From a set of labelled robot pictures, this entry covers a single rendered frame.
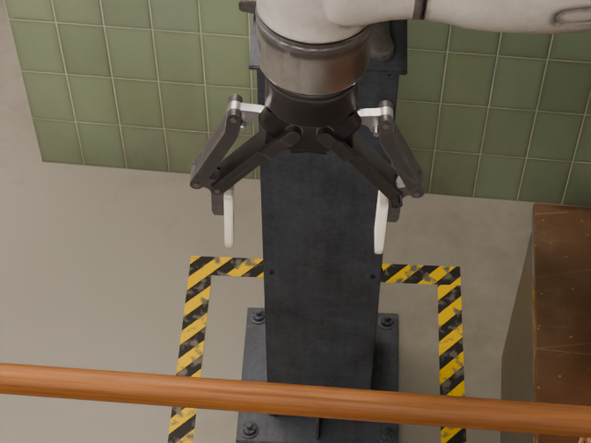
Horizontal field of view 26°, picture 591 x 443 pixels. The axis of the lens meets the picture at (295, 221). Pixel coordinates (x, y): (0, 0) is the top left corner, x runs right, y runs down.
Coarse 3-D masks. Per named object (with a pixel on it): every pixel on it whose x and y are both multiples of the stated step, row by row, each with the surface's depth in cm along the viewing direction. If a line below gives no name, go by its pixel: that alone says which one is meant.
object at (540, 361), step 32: (544, 224) 213; (576, 224) 213; (544, 256) 209; (576, 256) 209; (544, 288) 205; (576, 288) 205; (512, 320) 239; (544, 320) 201; (576, 320) 201; (512, 352) 235; (544, 352) 198; (576, 352) 198; (512, 384) 230; (544, 384) 194; (576, 384) 194
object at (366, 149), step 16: (320, 128) 105; (336, 144) 106; (352, 144) 107; (368, 144) 110; (352, 160) 108; (368, 160) 108; (384, 160) 111; (368, 176) 109; (384, 176) 110; (384, 192) 110; (400, 192) 111
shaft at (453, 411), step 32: (0, 384) 123; (32, 384) 123; (64, 384) 123; (96, 384) 123; (128, 384) 123; (160, 384) 123; (192, 384) 123; (224, 384) 123; (256, 384) 123; (288, 384) 123; (320, 416) 122; (352, 416) 122; (384, 416) 121; (416, 416) 121; (448, 416) 121; (480, 416) 120; (512, 416) 120; (544, 416) 120; (576, 416) 120
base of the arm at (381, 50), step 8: (248, 0) 181; (240, 8) 182; (248, 8) 182; (376, 24) 179; (384, 24) 180; (376, 32) 178; (384, 32) 179; (376, 40) 178; (384, 40) 178; (376, 48) 177; (384, 48) 177; (392, 48) 177; (376, 56) 177; (384, 56) 177; (392, 56) 178
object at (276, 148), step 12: (264, 132) 108; (288, 132) 104; (300, 132) 105; (252, 144) 108; (264, 144) 107; (276, 144) 106; (288, 144) 105; (228, 156) 111; (240, 156) 109; (252, 156) 108; (264, 156) 108; (216, 168) 112; (228, 168) 110; (240, 168) 109; (252, 168) 109; (216, 180) 111; (228, 180) 110; (216, 192) 111
